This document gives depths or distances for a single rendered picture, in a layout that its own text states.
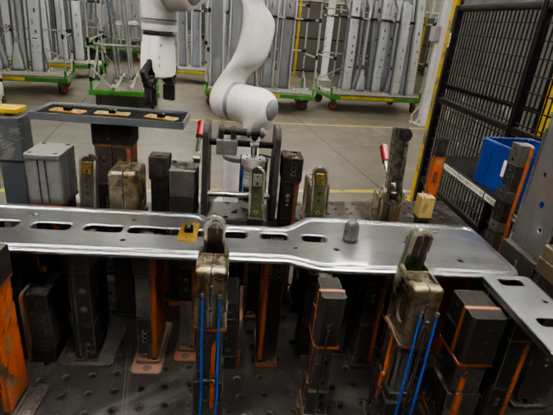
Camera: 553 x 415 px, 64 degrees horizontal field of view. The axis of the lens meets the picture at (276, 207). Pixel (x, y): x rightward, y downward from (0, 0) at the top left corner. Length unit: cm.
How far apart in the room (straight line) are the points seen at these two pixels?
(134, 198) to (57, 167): 17
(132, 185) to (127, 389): 43
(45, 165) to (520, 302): 98
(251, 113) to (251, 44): 21
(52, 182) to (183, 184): 28
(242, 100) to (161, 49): 34
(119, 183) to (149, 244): 21
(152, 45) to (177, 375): 74
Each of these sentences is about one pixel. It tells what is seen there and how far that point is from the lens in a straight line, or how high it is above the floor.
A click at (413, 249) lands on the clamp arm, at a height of 108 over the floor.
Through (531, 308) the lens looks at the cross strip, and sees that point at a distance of 89.
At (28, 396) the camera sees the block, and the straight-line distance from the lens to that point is 105.
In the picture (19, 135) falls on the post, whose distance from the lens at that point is 129.
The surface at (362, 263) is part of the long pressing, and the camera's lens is 87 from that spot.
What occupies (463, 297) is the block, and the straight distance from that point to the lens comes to 89.
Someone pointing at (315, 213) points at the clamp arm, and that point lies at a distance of 106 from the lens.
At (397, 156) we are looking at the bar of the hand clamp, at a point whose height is 115.
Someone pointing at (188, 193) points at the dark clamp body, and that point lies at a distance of 106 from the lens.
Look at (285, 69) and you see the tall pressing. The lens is 822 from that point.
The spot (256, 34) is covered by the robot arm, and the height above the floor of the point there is 137.
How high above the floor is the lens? 142
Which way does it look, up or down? 23 degrees down
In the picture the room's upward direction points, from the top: 5 degrees clockwise
